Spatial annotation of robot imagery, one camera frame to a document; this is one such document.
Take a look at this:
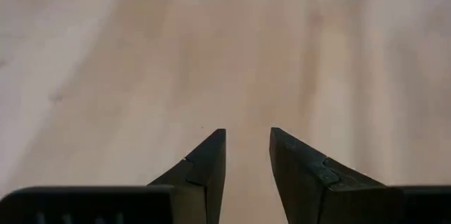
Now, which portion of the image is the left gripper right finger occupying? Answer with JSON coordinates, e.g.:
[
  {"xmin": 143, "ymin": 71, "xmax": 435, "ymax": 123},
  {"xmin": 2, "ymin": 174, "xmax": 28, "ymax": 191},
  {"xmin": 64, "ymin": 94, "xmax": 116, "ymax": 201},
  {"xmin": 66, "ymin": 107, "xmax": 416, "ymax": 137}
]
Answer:
[{"xmin": 269, "ymin": 127, "xmax": 388, "ymax": 224}]

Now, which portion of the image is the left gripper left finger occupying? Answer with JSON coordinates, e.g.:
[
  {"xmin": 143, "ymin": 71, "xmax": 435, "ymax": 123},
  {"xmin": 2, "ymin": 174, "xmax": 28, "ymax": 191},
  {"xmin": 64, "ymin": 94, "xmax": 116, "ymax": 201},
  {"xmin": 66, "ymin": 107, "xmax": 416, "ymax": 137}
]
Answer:
[{"xmin": 147, "ymin": 128, "xmax": 227, "ymax": 224}]

